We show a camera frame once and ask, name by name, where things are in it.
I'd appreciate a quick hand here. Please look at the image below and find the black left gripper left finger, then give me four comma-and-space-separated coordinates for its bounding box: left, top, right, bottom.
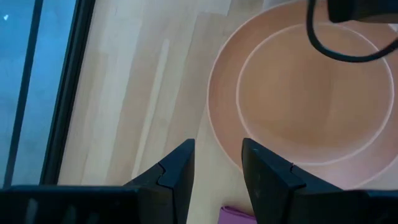
124, 138, 196, 224

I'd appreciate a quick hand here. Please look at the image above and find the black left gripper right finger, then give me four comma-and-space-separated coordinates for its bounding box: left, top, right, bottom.
241, 138, 345, 224

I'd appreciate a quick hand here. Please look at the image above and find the peach bowl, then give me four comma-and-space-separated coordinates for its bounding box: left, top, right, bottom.
235, 22, 395, 167

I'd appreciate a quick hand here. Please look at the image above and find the folded pink cloth napkin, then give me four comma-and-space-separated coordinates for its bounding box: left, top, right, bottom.
220, 205, 258, 224

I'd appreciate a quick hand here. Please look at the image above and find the peach plate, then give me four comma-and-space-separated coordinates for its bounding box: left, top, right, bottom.
206, 0, 398, 191

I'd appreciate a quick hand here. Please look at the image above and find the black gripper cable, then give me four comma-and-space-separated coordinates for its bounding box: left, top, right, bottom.
305, 0, 398, 63

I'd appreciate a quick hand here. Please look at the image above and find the black table edge rail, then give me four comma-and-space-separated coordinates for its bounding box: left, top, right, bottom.
39, 0, 96, 186

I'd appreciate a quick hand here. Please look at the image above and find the thin black frame bar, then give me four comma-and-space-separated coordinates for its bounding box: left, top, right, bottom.
2, 0, 44, 189

